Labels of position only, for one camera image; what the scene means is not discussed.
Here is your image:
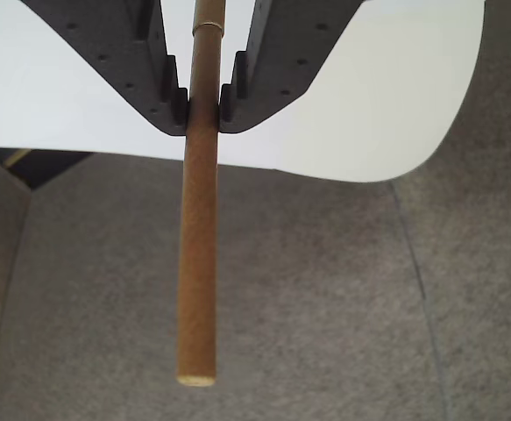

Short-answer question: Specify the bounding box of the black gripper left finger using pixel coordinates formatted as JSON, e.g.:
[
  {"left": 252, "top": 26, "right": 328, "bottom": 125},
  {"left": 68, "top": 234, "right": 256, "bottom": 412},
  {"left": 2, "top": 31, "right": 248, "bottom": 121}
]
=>
[{"left": 20, "top": 0, "right": 190, "bottom": 138}]

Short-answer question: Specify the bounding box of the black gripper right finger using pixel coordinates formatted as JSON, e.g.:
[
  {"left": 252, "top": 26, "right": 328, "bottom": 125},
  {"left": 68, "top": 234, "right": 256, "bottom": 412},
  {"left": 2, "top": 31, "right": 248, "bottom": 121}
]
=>
[{"left": 217, "top": 0, "right": 370, "bottom": 135}]

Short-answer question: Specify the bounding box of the brown cardboard pen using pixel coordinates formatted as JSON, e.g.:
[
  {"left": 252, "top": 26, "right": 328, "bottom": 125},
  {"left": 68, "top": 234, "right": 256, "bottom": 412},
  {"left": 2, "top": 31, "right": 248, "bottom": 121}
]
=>
[{"left": 175, "top": 0, "right": 228, "bottom": 388}]

